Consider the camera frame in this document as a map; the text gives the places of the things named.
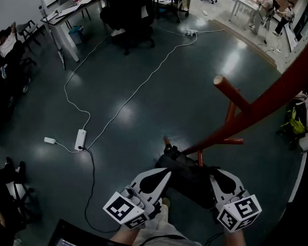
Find person's left forearm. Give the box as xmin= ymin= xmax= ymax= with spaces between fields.
xmin=109 ymin=225 xmax=136 ymax=244

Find black and yellow-green bag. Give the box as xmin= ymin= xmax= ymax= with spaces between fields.
xmin=276 ymin=98 xmax=308 ymax=151

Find person's beige trousers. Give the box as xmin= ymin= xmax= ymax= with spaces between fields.
xmin=132 ymin=197 xmax=203 ymax=246

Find person's right forearm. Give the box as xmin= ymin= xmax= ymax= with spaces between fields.
xmin=222 ymin=228 xmax=247 ymax=246

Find black laptop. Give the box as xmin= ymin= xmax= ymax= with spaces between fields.
xmin=47 ymin=218 xmax=124 ymax=246

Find black folding chair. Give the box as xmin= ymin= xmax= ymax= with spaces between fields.
xmin=0 ymin=156 xmax=43 ymax=246

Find small white table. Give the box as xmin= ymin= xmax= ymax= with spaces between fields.
xmin=229 ymin=0 xmax=263 ymax=23

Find black office chair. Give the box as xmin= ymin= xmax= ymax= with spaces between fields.
xmin=100 ymin=0 xmax=156 ymax=56

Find grey chair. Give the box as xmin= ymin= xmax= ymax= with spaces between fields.
xmin=16 ymin=19 xmax=45 ymax=51

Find white curved cable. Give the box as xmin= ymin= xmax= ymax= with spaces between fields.
xmin=63 ymin=33 xmax=112 ymax=131

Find long white cable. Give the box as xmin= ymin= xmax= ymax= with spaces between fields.
xmin=55 ymin=31 xmax=198 ymax=154

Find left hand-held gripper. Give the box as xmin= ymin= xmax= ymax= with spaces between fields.
xmin=102 ymin=168 xmax=172 ymax=230

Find bin with blue bag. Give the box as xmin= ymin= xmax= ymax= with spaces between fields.
xmin=68 ymin=25 xmax=85 ymax=45

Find black cable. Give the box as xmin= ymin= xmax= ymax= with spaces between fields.
xmin=78 ymin=147 xmax=121 ymax=234

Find grey desk with white legs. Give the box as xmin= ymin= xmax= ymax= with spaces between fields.
xmin=40 ymin=0 xmax=106 ymax=63

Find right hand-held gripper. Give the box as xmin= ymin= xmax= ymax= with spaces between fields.
xmin=209 ymin=169 xmax=262 ymax=233

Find red coat rack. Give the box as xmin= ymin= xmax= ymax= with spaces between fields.
xmin=163 ymin=27 xmax=308 ymax=168

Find black backpack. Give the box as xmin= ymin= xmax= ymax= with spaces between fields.
xmin=155 ymin=145 xmax=223 ymax=210

